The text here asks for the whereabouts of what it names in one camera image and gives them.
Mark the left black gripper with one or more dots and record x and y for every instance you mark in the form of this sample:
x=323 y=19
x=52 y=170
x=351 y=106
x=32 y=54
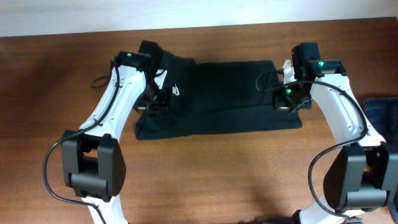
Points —
x=162 y=104

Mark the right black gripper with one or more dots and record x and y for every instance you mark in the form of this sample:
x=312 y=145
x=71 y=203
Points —
x=280 y=103

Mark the black nike t-shirt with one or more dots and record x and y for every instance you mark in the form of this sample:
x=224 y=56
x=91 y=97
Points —
x=215 y=98

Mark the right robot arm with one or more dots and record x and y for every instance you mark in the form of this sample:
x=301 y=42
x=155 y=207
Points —
x=363 y=176

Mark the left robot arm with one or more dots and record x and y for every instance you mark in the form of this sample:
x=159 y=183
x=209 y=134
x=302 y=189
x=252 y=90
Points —
x=93 y=164

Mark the blue denim jeans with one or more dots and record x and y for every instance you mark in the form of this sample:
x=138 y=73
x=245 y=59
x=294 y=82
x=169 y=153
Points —
x=382 y=114

